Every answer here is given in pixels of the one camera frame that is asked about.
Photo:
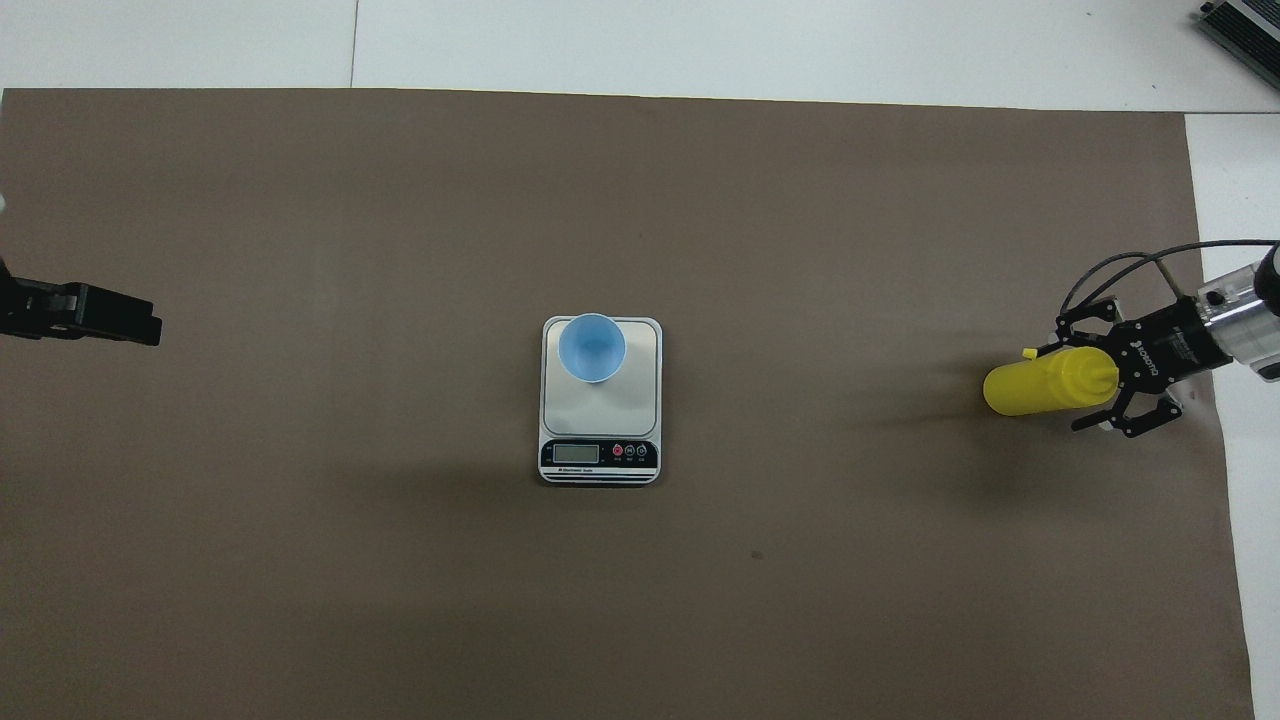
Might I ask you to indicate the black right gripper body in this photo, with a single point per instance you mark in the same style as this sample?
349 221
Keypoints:
1165 345

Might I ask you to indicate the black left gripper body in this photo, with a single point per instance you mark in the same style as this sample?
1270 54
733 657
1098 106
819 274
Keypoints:
25 308

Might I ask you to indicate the yellow squeeze bottle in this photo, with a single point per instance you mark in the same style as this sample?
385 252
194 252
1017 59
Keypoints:
1030 390

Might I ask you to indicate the light blue paper cup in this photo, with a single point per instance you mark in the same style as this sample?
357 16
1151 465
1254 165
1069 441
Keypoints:
592 345

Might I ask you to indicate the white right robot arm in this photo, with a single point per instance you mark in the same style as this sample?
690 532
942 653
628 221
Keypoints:
1245 320

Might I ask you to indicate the silver digital kitchen scale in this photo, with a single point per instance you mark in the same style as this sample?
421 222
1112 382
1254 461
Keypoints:
600 430

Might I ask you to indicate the brown table mat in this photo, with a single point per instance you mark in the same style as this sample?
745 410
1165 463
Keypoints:
800 250

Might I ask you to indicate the grey ribbed metal device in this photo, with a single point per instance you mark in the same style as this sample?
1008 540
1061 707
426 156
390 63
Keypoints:
1250 30

